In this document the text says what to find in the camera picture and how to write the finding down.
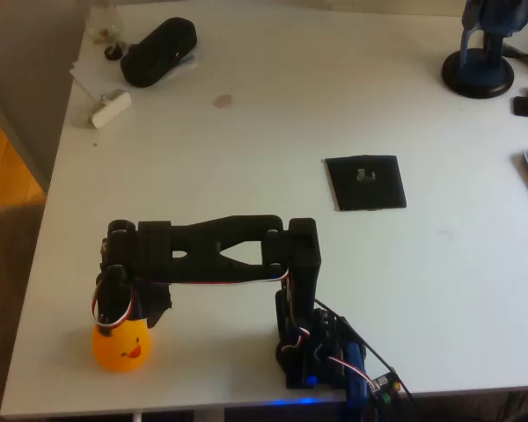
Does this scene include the yellow rubber duck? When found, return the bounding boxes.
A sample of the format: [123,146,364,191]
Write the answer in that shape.
[91,318,152,374]

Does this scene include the black square mat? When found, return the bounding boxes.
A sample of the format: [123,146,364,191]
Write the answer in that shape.
[324,153,408,212]

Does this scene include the white power bank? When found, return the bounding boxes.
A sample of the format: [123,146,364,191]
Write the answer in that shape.
[90,89,133,130]

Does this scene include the blue table clamp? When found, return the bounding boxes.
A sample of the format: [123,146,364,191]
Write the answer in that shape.
[345,341,374,412]

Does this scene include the white paper sheets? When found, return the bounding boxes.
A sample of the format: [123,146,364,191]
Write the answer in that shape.
[69,43,200,103]

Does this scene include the small controller board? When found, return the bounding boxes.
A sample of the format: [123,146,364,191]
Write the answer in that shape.
[373,371,401,408]

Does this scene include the black fabric case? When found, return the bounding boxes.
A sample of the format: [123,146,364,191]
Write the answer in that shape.
[120,16,199,89]

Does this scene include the blue microphone on black base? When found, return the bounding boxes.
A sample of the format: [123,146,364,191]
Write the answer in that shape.
[441,0,528,100]

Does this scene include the red white servo wire loop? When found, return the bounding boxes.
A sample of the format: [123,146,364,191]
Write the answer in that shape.
[91,280,137,329]

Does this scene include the black camera cable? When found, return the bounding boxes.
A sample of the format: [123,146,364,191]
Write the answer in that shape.
[314,298,417,401]

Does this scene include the black microphone cable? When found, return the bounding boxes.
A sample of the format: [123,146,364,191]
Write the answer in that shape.
[503,42,528,75]

